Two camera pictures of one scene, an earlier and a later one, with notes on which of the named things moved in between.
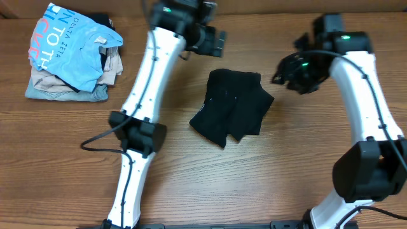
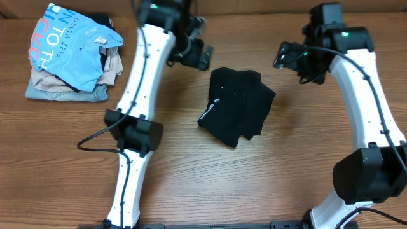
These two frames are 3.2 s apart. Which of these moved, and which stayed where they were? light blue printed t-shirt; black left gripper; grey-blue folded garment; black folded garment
Moved: black left gripper
Stayed: black folded garment; grey-blue folded garment; light blue printed t-shirt
